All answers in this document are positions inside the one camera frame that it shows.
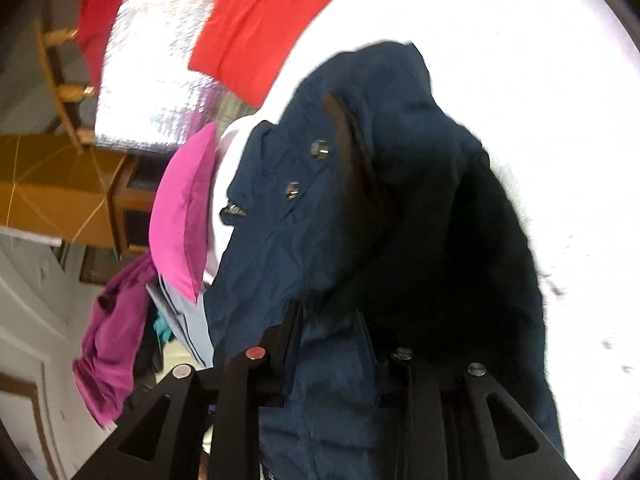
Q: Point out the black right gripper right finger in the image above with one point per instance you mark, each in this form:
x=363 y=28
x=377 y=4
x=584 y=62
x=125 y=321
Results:
x=456 y=425

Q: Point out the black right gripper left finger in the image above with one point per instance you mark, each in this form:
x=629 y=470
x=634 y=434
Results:
x=162 y=437

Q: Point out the navy blue puffer jacket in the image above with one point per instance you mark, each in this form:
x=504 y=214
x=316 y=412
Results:
x=365 y=197

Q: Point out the grey garment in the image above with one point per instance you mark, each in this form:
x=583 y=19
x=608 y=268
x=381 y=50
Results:
x=186 y=319

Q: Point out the teal garment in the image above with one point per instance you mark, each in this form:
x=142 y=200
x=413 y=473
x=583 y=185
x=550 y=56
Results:
x=162 y=330

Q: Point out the purple garment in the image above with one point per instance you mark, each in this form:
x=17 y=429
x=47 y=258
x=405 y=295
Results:
x=104 y=372

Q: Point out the magenta pillow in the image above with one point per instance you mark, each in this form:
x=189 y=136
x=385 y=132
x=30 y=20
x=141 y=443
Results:
x=179 y=218

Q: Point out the wooden cabinet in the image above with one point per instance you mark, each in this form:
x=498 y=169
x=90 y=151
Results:
x=94 y=197

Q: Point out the silver foil insulation sheet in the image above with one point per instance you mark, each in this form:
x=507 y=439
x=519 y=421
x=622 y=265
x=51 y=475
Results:
x=149 y=99

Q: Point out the red pillow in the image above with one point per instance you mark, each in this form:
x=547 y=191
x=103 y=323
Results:
x=244 y=43

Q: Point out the dark red cloth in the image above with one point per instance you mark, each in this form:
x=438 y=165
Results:
x=95 y=21

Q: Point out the wooden bed frame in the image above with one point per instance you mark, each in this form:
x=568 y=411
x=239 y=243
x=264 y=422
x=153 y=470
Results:
x=66 y=95

